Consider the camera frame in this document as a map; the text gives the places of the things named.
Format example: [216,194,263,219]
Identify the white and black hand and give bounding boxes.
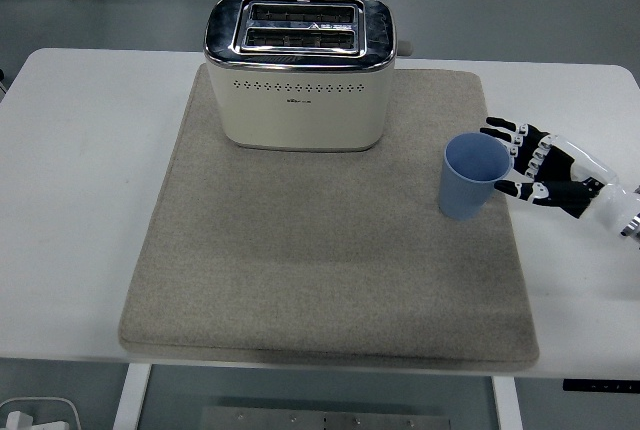
[478,116,640,236]

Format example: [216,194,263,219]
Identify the blue plastic cup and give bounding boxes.
[438,132,513,222]

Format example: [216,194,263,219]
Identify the black table control panel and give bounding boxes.
[562,378,640,394]

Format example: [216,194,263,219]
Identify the white table leg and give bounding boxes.
[491,375,524,430]
[111,363,152,430]

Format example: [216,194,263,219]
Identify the beige fabric mat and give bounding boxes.
[117,63,541,370]

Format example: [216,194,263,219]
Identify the cream toaster with chrome top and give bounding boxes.
[202,0,415,153]

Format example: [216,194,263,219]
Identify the white plastic box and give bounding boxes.
[0,396,81,430]

